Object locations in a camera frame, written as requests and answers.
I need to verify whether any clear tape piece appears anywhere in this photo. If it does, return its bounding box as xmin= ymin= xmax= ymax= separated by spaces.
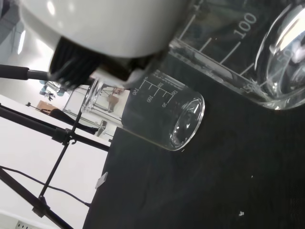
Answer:
xmin=95 ymin=171 xmax=109 ymax=190

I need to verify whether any black camera tripod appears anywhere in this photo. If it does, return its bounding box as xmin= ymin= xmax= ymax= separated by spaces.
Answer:
xmin=0 ymin=63 xmax=112 ymax=229

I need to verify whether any thin black cable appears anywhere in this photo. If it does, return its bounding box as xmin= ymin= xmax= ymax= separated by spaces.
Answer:
xmin=0 ymin=166 xmax=92 ymax=208

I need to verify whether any black bench cloth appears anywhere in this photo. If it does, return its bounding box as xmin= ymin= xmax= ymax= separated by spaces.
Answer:
xmin=82 ymin=0 xmax=305 ymax=229

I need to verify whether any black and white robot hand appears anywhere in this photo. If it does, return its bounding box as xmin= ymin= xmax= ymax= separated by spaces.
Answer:
xmin=19 ymin=0 xmax=191 ymax=89

